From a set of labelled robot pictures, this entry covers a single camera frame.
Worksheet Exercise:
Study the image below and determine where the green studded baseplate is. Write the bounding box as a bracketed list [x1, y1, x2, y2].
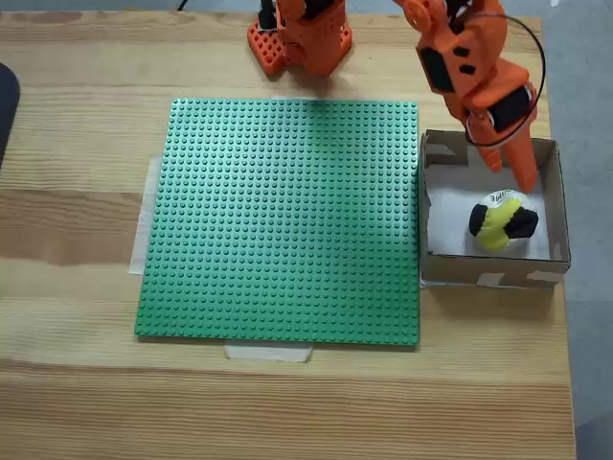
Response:
[133, 97, 422, 354]

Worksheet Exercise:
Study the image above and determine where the black flat object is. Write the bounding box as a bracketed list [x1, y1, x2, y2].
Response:
[0, 61, 22, 172]

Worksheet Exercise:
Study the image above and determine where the white paper box liner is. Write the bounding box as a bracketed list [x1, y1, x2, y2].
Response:
[423, 165, 551, 261]

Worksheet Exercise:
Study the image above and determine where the thin gripper motor wire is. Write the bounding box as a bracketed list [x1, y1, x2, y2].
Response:
[463, 12, 548, 148]

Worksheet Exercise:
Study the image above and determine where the open cardboard box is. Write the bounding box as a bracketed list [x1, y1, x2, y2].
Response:
[419, 127, 573, 291]

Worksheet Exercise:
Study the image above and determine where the black yellow white fabric ball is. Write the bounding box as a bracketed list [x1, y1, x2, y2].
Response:
[467, 188, 540, 254]

